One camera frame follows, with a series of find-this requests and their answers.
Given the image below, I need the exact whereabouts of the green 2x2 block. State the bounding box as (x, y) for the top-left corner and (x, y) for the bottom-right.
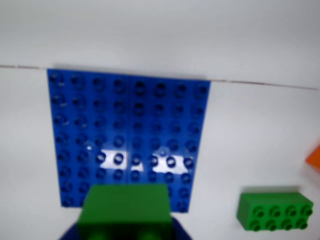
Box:
(77, 183), (175, 240)

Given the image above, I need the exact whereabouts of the green 2x4 block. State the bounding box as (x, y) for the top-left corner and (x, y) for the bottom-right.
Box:
(236, 185), (315, 232)

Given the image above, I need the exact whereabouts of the orange 2x4 block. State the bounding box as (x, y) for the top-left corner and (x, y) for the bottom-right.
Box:
(304, 144), (320, 174)

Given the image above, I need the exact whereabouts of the blue 8x8 baseplate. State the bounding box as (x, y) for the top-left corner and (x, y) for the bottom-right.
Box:
(46, 68), (212, 214)

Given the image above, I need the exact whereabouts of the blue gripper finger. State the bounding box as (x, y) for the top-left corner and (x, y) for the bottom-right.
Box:
(57, 219), (82, 240)
(170, 215), (195, 240)

